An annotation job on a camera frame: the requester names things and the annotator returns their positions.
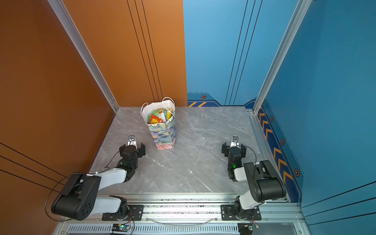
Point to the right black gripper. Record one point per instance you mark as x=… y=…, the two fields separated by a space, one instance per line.
x=225 y=150

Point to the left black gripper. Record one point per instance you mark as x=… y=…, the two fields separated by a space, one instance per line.
x=141 y=151

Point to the floral paper bag white handles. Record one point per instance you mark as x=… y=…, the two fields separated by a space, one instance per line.
x=163 y=134

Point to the red yellow snack packet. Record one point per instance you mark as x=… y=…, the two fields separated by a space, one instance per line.
x=154 y=119

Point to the green snack pouch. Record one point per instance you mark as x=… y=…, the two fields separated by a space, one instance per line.
x=159 y=113

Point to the yellow snack bag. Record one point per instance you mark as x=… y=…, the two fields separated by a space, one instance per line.
x=168 y=114

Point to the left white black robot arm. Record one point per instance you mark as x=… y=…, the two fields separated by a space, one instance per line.
x=79 y=198

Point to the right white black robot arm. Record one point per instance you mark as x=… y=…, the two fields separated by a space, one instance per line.
x=263 y=181

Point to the left green circuit board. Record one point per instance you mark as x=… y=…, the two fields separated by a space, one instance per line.
x=121 y=229

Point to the green circuit board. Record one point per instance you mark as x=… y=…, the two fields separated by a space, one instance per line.
x=121 y=229
x=247 y=228

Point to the right green circuit board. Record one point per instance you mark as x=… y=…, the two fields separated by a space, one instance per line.
x=247 y=228

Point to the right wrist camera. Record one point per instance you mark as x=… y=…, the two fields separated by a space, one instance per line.
x=235 y=142

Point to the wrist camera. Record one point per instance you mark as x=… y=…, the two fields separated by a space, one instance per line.
x=131 y=141
x=235 y=142

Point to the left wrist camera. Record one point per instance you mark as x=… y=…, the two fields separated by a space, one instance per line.
x=131 y=141

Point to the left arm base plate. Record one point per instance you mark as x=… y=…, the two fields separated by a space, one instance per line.
x=127 y=213

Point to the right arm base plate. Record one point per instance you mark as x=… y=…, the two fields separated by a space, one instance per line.
x=230 y=212

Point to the aluminium frame rail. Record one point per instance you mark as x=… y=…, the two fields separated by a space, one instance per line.
x=192 y=214

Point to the right aluminium corner post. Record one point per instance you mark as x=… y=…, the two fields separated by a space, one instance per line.
x=288 y=37

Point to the aluminium corner post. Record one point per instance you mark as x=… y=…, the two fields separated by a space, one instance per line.
x=288 y=37
x=71 y=29

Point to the left aluminium corner post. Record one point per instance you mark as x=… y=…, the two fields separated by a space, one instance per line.
x=71 y=29

